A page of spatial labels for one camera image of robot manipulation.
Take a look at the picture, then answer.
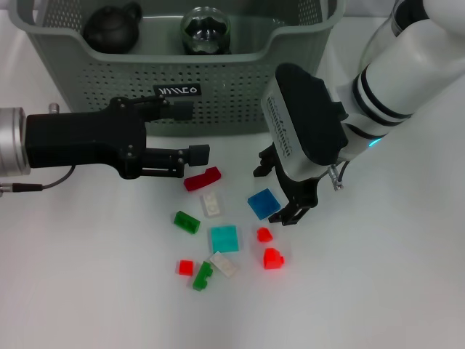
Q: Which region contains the glass teacup with black base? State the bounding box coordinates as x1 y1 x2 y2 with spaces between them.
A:
180 7 232 55

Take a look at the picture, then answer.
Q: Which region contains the dark clay teapot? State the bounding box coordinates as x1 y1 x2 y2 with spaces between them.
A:
82 1 143 54

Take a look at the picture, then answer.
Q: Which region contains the green notched brick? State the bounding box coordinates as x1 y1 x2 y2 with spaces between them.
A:
191 260 214 292

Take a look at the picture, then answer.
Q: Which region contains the blue four-stud brick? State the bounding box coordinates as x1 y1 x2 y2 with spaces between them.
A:
246 188 283 221

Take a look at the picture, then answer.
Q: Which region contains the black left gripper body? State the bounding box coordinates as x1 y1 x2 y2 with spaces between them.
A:
25 97 148 180

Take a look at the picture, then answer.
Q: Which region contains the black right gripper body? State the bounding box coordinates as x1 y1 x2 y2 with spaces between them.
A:
274 163 321 211

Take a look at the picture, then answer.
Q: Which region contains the white two-stud brick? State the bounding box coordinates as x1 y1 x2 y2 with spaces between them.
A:
198 192 225 218
209 251 240 279

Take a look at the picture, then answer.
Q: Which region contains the large orange-red brick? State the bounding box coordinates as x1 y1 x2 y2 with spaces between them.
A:
262 247 285 270

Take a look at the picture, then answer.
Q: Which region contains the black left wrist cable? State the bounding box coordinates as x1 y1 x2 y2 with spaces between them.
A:
0 165 77 197

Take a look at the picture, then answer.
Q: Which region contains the grey perforated storage bin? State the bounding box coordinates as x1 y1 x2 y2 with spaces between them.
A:
7 0 344 137

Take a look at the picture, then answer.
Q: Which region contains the green two-stud brick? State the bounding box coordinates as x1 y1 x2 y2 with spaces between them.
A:
173 210 201 236

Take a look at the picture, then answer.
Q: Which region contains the cyan four-stud brick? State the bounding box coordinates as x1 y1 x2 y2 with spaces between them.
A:
209 224 240 254

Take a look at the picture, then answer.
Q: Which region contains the right wrist cable silver plug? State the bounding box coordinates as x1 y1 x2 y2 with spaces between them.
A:
328 162 345 193

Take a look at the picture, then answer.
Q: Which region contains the dark red curved brick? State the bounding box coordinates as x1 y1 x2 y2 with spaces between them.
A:
183 166 222 193

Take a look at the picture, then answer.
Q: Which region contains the glass carafe with black handle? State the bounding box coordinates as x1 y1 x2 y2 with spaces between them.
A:
359 0 426 73

